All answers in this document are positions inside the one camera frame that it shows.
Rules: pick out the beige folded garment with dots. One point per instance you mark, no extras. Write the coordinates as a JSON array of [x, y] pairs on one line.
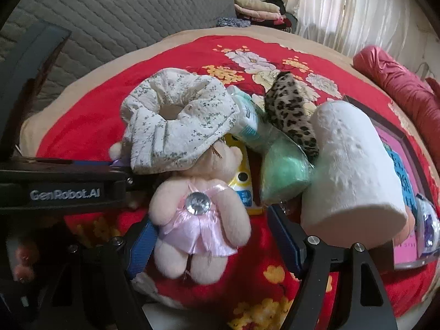
[[254, 2]]

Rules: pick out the grey quilted cushion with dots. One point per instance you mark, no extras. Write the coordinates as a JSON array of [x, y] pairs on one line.
[[120, 7]]

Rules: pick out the small clear-wrapped trinket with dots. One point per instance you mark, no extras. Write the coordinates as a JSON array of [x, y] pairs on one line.
[[428, 223]]

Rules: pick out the grey shallow box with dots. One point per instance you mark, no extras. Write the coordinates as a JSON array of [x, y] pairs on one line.
[[398, 134]]

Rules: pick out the person's left hand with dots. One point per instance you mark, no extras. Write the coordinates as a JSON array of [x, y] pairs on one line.
[[21, 257]]

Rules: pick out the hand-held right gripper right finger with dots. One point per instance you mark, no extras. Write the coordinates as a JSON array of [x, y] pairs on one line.
[[283, 237]]

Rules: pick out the green bottle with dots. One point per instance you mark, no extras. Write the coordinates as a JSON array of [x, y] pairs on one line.
[[282, 172]]

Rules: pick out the red floral blanket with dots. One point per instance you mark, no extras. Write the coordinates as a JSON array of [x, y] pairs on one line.
[[103, 120]]

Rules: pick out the teddy bear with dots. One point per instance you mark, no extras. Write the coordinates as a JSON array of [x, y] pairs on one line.
[[196, 220]]

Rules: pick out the yellow packet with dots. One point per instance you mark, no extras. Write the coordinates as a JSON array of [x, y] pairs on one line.
[[242, 182]]

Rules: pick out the pink red duvet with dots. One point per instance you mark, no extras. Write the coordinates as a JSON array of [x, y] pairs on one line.
[[398, 79]]

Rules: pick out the white curtain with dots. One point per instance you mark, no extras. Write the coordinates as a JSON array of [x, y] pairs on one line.
[[343, 7]]

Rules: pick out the blue knitted cloth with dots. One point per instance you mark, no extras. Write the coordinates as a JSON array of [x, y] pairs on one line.
[[233, 23]]

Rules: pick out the pink book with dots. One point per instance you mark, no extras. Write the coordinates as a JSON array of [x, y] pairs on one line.
[[407, 252]]

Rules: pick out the black garment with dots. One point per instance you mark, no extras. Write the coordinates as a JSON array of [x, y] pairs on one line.
[[279, 5]]

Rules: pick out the white floral scrunchie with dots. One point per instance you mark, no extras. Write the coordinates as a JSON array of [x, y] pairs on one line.
[[206, 123]]

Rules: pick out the leopard print scrunchie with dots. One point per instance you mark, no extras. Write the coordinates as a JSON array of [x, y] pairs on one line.
[[288, 110]]

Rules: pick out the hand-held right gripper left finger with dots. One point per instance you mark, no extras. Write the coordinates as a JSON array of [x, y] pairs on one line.
[[141, 247]]

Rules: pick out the light green tissue packet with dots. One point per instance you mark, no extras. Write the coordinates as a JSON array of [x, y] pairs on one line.
[[249, 123]]

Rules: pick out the pink folded garment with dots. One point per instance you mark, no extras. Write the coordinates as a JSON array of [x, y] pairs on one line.
[[261, 15]]

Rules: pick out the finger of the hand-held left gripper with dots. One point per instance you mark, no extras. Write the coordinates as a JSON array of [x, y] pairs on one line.
[[141, 185]]

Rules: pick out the beige bed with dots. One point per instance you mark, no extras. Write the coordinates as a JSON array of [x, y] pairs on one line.
[[58, 103]]

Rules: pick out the white toilet paper roll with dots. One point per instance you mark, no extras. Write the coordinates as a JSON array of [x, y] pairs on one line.
[[350, 172]]

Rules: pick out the dark red garment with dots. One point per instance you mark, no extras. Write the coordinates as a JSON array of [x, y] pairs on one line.
[[283, 23]]

